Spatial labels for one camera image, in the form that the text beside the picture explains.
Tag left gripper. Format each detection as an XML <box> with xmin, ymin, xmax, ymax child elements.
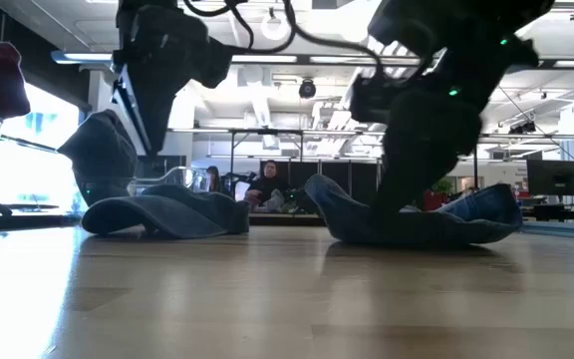
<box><xmin>112</xmin><ymin>0</ymin><xmax>233</xmax><ymax>157</ymax></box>

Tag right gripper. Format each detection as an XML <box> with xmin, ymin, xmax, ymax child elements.
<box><xmin>379</xmin><ymin>89</ymin><xmax>482</xmax><ymax>235</ymax></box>

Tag blue denim cap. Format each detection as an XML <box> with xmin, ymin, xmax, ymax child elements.
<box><xmin>81</xmin><ymin>183</ymin><xmax>251</xmax><ymax>239</ymax></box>
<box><xmin>57</xmin><ymin>109</ymin><xmax>139</xmax><ymax>206</ymax></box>
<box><xmin>304</xmin><ymin>173</ymin><xmax>524</xmax><ymax>248</ymax></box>

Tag background plant red planter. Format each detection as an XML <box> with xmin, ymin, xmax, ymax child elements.
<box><xmin>421</xmin><ymin>177</ymin><xmax>455</xmax><ymax>211</ymax></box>

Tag black background cabinet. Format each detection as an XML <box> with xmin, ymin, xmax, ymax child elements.
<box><xmin>137</xmin><ymin>154</ymin><xmax>187</xmax><ymax>179</ymax></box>

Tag black partition panels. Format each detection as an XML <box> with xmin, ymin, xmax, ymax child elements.
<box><xmin>259</xmin><ymin>159</ymin><xmax>384</xmax><ymax>191</ymax></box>

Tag person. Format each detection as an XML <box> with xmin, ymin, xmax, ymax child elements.
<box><xmin>244</xmin><ymin>159</ymin><xmax>288</xmax><ymax>210</ymax></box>
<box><xmin>205</xmin><ymin>165</ymin><xmax>223</xmax><ymax>193</ymax></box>

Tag black background monitor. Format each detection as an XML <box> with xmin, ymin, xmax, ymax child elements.
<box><xmin>525</xmin><ymin>159</ymin><xmax>574</xmax><ymax>196</ymax></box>

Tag long ceiling light bar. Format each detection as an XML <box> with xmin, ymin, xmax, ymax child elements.
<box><xmin>51</xmin><ymin>49</ymin><xmax>574</xmax><ymax>70</ymax></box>

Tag black ceiling spotlight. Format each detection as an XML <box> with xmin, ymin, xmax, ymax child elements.
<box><xmin>298</xmin><ymin>78</ymin><xmax>318</xmax><ymax>100</ymax></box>

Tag blue grey ledge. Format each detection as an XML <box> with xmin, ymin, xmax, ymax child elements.
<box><xmin>520</xmin><ymin>221</ymin><xmax>574</xmax><ymax>241</ymax></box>

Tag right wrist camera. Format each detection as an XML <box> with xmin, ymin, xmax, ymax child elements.
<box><xmin>349</xmin><ymin>73</ymin><xmax>403</xmax><ymax>125</ymax></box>

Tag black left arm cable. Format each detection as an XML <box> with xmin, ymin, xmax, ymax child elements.
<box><xmin>181</xmin><ymin>0</ymin><xmax>296</xmax><ymax>55</ymax></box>

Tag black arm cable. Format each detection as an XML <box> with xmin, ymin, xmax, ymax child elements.
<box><xmin>181</xmin><ymin>0</ymin><xmax>296</xmax><ymax>55</ymax></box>
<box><xmin>281</xmin><ymin>0</ymin><xmax>386</xmax><ymax>76</ymax></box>

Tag white ring lamp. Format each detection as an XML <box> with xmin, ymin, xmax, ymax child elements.
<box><xmin>260</xmin><ymin>12</ymin><xmax>290</xmax><ymax>42</ymax></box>

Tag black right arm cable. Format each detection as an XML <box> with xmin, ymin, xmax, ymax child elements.
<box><xmin>281</xmin><ymin>0</ymin><xmax>386</xmax><ymax>76</ymax></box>

